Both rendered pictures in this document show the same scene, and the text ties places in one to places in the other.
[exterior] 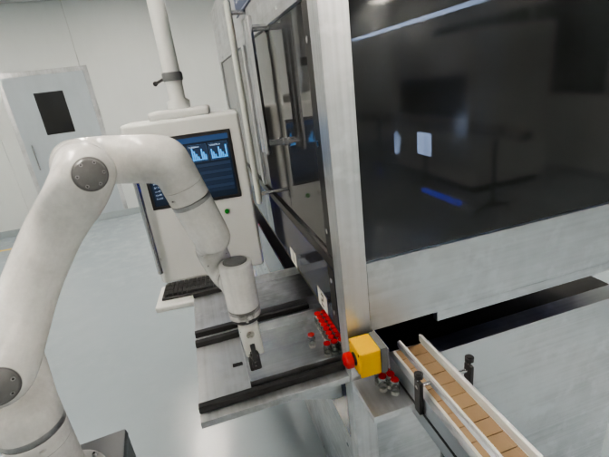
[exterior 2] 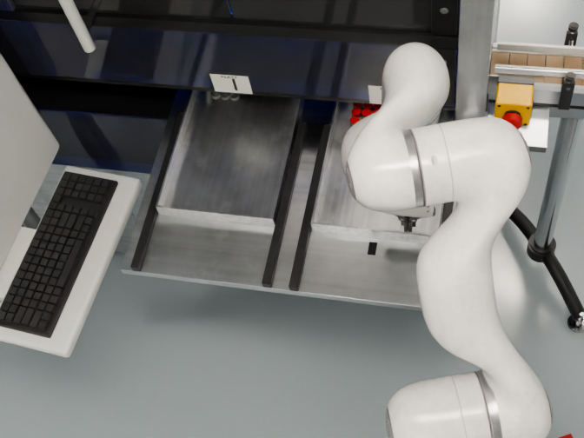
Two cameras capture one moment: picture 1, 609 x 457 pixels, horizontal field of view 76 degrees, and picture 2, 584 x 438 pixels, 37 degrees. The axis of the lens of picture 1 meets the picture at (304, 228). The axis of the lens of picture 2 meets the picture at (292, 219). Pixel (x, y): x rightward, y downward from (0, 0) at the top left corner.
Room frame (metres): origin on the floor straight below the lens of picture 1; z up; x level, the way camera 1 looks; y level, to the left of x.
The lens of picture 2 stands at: (0.55, 0.98, 2.49)
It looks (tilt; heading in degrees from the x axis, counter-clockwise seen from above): 60 degrees down; 308
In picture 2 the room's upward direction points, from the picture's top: 15 degrees counter-clockwise
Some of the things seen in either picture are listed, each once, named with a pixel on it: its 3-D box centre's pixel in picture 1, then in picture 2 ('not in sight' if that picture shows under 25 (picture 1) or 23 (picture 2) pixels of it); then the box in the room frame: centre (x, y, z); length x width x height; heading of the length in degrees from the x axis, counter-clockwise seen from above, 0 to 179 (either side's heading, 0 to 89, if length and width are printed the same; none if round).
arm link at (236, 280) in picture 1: (237, 283); not in sight; (0.90, 0.19, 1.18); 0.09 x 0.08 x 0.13; 33
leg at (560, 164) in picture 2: not in sight; (555, 186); (0.68, -0.29, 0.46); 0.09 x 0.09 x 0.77; 14
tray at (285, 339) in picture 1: (299, 342); (385, 164); (1.00, 0.06, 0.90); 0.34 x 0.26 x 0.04; 104
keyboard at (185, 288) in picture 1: (207, 283); (56, 248); (1.63, 0.48, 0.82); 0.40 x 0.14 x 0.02; 99
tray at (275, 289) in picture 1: (275, 291); (233, 150); (1.33, 0.14, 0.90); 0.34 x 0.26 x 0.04; 104
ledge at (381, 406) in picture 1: (387, 393); (517, 121); (0.78, -0.16, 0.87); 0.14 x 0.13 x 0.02; 104
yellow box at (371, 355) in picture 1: (367, 354); (514, 101); (0.79, -0.12, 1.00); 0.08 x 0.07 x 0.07; 104
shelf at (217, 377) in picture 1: (267, 325); (303, 191); (1.15, 0.17, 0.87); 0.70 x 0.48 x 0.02; 14
